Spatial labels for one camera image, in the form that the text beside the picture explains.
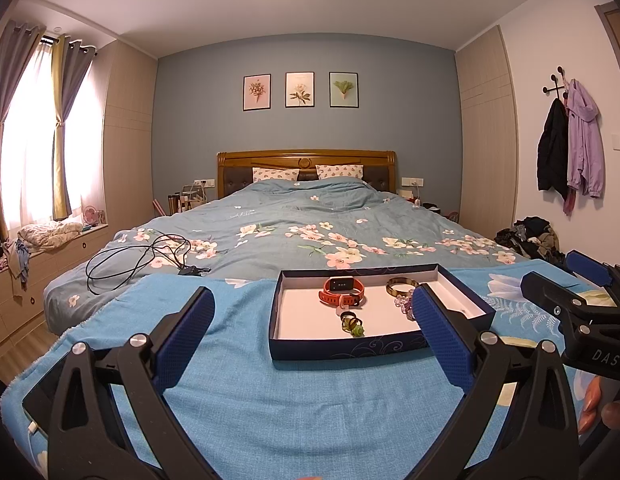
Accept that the grey framed door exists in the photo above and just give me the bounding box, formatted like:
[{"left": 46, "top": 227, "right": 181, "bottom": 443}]
[{"left": 594, "top": 2, "right": 620, "bottom": 86}]

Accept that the beige window seat cabinet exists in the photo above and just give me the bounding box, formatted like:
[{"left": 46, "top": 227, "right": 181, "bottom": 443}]
[{"left": 0, "top": 225, "right": 110, "bottom": 356}]

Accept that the tortoiseshell bangle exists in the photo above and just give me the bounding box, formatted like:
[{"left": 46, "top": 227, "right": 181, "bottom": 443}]
[{"left": 386, "top": 277, "right": 415, "bottom": 298}]

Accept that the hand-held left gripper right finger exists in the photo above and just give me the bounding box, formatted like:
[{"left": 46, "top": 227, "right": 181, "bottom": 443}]
[{"left": 412, "top": 282, "right": 581, "bottom": 480}]

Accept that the green and grey curtain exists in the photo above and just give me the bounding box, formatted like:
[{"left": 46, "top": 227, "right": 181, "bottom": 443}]
[{"left": 50, "top": 34, "right": 95, "bottom": 221}]

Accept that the white flower framed picture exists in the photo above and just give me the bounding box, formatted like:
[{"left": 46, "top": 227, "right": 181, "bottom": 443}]
[{"left": 285, "top": 71, "right": 315, "bottom": 108}]

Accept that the green leaf framed picture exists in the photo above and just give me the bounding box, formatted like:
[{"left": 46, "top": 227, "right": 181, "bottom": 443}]
[{"left": 329, "top": 71, "right": 360, "bottom": 108}]

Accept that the bedside bottles and clutter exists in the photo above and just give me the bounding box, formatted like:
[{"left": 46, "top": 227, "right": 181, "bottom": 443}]
[{"left": 167, "top": 185, "right": 211, "bottom": 216}]

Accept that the cream bundled cloth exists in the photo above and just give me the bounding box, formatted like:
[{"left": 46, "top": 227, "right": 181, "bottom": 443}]
[{"left": 17, "top": 221, "right": 85, "bottom": 250}]

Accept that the floral blue duvet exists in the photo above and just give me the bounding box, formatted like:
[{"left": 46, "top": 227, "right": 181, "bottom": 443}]
[{"left": 42, "top": 177, "right": 533, "bottom": 336}]

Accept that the dark blue box lid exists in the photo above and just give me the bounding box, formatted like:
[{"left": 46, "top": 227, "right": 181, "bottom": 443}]
[{"left": 268, "top": 263, "right": 497, "bottom": 361}]

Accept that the wooden bed headboard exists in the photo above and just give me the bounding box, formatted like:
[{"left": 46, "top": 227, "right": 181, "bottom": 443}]
[{"left": 217, "top": 149, "right": 398, "bottom": 200}]

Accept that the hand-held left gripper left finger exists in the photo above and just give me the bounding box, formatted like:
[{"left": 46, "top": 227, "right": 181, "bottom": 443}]
[{"left": 47, "top": 286, "right": 215, "bottom": 480}]

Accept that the orange smart watch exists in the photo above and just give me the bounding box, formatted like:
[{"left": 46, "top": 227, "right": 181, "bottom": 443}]
[{"left": 318, "top": 276, "right": 367, "bottom": 308}]

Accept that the black wall coat rack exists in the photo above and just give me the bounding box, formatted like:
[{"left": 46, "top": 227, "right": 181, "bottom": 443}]
[{"left": 542, "top": 65, "right": 571, "bottom": 99}]

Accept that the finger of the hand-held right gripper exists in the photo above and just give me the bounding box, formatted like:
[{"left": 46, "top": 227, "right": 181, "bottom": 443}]
[
  {"left": 520, "top": 271, "right": 607, "bottom": 333},
  {"left": 565, "top": 250, "right": 620, "bottom": 306}
]

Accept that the purple jacket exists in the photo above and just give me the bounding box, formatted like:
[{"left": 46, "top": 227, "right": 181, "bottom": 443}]
[{"left": 562, "top": 79, "right": 605, "bottom": 216}]

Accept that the light blue printed blanket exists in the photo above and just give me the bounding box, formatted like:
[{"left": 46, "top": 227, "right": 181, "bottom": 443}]
[{"left": 0, "top": 265, "right": 620, "bottom": 480}]

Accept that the blue hanging cloth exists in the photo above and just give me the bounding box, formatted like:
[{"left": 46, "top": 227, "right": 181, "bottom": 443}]
[{"left": 7, "top": 239, "right": 33, "bottom": 291}]

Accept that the patterned white pillow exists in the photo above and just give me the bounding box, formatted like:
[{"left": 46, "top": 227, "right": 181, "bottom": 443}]
[
  {"left": 316, "top": 164, "right": 365, "bottom": 180},
  {"left": 252, "top": 166, "right": 301, "bottom": 183}
]

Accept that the black curtain rod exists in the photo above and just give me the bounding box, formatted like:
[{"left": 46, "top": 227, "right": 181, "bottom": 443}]
[{"left": 40, "top": 35, "right": 98, "bottom": 57}]

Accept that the black cable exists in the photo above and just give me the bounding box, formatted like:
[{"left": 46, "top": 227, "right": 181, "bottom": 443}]
[{"left": 86, "top": 232, "right": 211, "bottom": 295}]

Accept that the black jacket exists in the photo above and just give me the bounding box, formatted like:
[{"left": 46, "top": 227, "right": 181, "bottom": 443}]
[{"left": 536, "top": 97, "right": 570, "bottom": 201}]

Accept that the pink flower framed picture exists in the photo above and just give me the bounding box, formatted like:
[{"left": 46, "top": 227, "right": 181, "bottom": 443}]
[{"left": 243, "top": 74, "right": 272, "bottom": 112}]

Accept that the white sheer curtain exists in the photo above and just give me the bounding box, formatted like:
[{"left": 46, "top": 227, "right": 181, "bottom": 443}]
[{"left": 0, "top": 40, "right": 105, "bottom": 231}]

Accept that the pile of dark clothes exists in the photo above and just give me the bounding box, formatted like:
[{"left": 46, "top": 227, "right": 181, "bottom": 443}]
[{"left": 494, "top": 216, "right": 566, "bottom": 263}]

